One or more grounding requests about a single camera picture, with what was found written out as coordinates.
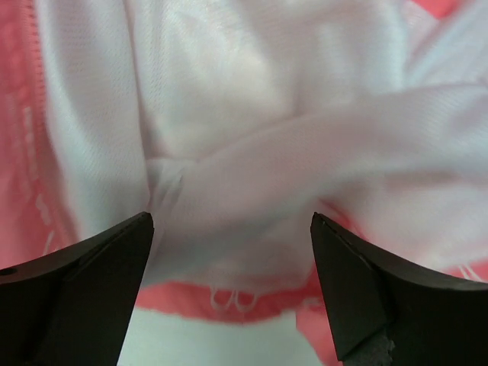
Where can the pink hooded children's jacket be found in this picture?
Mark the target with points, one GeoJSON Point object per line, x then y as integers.
{"type": "Point", "coordinates": [232, 123]}

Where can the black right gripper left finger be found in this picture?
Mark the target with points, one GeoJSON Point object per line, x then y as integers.
{"type": "Point", "coordinates": [73, 307]}

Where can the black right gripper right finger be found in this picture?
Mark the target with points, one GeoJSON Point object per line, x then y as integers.
{"type": "Point", "coordinates": [385, 310]}

